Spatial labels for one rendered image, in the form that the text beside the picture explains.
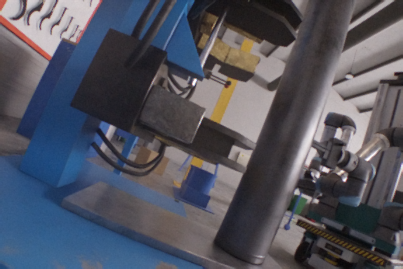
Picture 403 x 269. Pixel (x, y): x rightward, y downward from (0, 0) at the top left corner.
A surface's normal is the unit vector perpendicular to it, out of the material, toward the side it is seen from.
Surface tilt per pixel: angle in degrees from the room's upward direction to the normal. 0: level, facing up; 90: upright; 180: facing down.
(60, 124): 90
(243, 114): 90
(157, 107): 90
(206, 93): 90
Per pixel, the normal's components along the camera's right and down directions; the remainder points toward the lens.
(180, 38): 0.10, -0.04
